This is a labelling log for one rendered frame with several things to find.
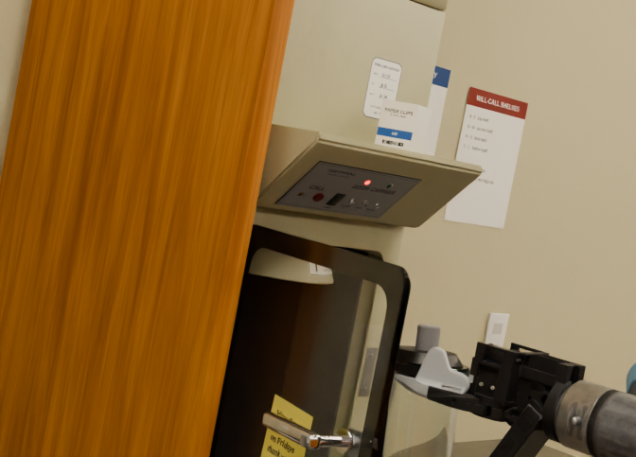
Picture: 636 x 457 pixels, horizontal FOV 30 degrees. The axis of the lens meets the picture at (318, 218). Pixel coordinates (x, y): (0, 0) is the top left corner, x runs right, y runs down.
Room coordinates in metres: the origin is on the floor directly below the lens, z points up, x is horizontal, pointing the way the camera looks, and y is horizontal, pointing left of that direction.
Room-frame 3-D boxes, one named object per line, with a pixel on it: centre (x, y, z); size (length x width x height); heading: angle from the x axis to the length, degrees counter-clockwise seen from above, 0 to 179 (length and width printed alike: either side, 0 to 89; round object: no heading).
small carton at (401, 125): (1.54, -0.09, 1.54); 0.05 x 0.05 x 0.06; 65
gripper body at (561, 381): (1.32, -0.27, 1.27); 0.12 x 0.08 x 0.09; 46
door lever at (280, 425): (1.22, -0.03, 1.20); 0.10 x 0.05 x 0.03; 37
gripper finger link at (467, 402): (1.34, -0.20, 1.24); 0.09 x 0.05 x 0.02; 70
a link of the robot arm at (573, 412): (1.27, -0.32, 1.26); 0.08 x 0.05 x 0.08; 136
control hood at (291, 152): (1.50, -0.05, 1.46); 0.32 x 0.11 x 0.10; 136
